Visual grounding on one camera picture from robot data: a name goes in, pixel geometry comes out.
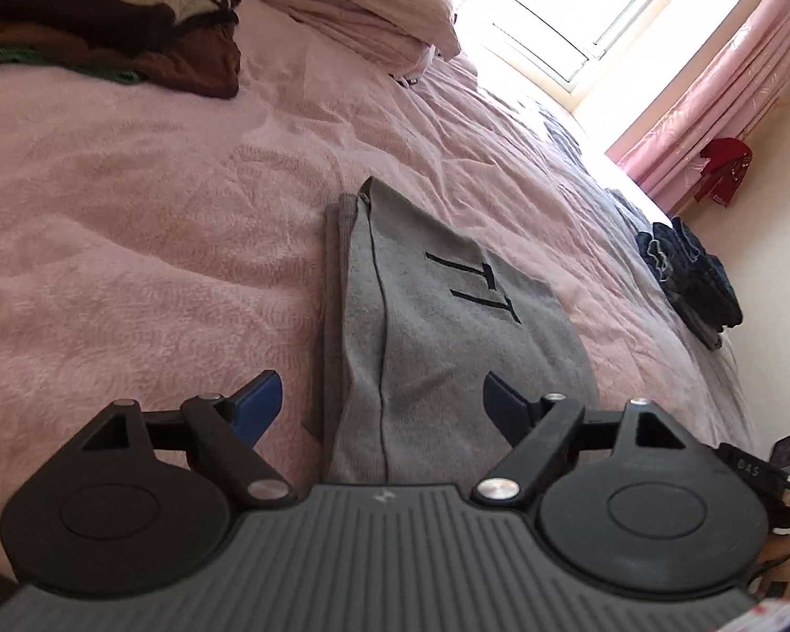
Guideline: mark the red hanging garment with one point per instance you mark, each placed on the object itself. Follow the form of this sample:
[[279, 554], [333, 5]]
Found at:
[[724, 171]]

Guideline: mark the pink curtain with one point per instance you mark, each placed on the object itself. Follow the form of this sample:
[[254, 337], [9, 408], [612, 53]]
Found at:
[[731, 92]]

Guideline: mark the dark blue clothes pile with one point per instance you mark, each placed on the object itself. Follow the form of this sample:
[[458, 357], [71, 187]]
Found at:
[[694, 276]]

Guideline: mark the green cloth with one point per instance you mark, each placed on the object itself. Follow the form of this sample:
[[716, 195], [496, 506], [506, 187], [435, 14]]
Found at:
[[52, 62]]

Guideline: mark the bed with pink bedspread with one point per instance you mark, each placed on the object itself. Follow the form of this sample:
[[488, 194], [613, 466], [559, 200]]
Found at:
[[138, 243]]

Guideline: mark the white framed window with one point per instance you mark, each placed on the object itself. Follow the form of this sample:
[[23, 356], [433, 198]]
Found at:
[[599, 6]]

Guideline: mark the grey sweater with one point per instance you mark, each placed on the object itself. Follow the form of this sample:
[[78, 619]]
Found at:
[[447, 342]]

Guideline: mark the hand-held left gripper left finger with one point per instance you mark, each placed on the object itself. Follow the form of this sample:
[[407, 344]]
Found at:
[[260, 408]]

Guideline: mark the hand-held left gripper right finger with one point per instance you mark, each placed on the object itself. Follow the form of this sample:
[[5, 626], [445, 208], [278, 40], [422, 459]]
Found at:
[[507, 408]]

